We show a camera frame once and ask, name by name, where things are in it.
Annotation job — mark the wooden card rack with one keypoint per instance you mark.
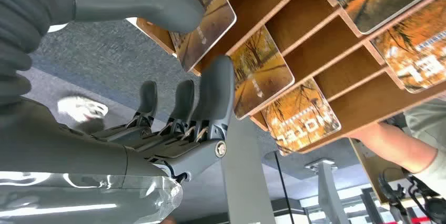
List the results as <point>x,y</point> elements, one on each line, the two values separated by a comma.
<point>352,111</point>

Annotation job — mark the ribbed grey right arm sleeve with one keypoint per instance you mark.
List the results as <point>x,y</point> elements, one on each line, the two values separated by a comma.
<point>24,17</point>

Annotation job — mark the wide grey desk leg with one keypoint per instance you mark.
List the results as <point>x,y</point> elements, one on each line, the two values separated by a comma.
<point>245,180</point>

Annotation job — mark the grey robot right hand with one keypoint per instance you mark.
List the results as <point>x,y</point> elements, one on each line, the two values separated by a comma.
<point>52,145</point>

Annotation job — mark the white shoe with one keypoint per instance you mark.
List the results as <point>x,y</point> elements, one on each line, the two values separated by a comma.
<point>82,108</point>

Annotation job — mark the person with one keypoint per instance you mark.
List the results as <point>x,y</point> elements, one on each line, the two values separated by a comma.
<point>430,125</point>

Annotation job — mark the narrow grey desk leg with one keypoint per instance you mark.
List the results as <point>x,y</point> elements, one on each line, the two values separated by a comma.
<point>329,194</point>

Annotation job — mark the thin black pole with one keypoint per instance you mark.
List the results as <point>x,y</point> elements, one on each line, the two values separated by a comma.
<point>283,187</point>

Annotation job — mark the wooden board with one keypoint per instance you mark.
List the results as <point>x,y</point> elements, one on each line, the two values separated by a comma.
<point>371,170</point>

